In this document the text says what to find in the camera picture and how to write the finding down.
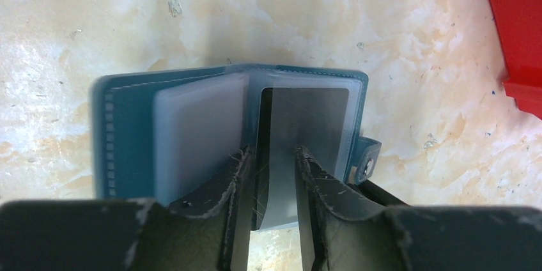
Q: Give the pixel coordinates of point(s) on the black VIP credit card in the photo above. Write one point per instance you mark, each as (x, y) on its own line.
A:
(289, 118)

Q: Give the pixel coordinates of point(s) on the teal card holder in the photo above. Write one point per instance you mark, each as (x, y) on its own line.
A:
(163, 134)

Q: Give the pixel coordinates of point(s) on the red plastic bin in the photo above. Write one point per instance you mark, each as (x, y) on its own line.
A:
(518, 24)

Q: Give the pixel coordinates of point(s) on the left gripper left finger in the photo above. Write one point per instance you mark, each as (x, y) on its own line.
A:
(208, 229)

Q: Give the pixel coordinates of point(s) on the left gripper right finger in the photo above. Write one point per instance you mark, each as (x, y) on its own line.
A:
(343, 227)

